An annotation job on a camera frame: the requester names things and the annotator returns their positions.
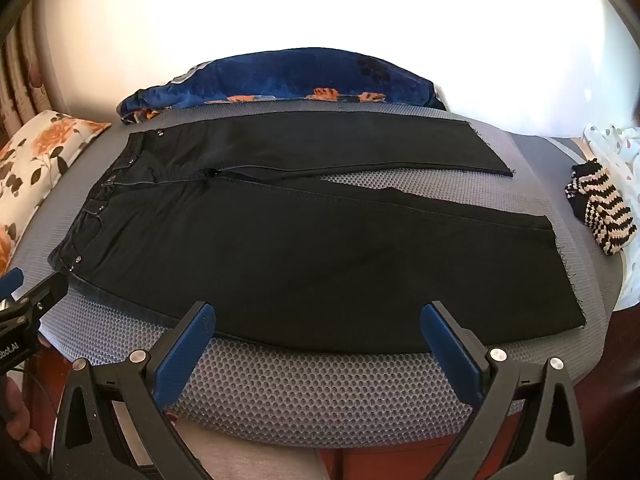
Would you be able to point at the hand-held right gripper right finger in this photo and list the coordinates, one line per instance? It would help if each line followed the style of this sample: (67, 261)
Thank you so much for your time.
(450, 355)

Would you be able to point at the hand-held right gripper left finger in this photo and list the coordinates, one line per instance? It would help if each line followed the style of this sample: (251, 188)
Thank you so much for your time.
(185, 355)

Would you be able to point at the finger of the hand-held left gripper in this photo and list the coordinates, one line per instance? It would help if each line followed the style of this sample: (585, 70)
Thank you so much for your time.
(47, 290)
(11, 282)

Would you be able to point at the black pants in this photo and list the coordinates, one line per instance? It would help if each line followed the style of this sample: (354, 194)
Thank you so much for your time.
(300, 260)

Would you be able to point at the person's left hand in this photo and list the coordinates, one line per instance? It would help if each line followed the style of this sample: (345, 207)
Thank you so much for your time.
(22, 425)

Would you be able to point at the grey mesh mat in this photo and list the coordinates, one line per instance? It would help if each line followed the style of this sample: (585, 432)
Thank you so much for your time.
(300, 390)

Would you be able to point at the white orange floral pillow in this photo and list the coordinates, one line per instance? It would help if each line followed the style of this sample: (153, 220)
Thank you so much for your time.
(40, 160)

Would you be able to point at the striped floral curtain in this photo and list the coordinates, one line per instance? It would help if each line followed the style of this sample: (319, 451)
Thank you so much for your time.
(20, 75)

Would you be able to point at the black white striped knit cloth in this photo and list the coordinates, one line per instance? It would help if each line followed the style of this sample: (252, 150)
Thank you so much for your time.
(605, 210)

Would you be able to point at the white dotted cloth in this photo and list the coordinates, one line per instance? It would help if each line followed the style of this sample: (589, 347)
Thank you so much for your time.
(620, 145)

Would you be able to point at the blue floral blanket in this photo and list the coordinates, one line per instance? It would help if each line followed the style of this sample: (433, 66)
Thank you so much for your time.
(280, 75)

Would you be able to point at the red wooden bed frame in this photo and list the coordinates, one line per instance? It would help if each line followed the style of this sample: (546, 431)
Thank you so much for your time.
(615, 385)

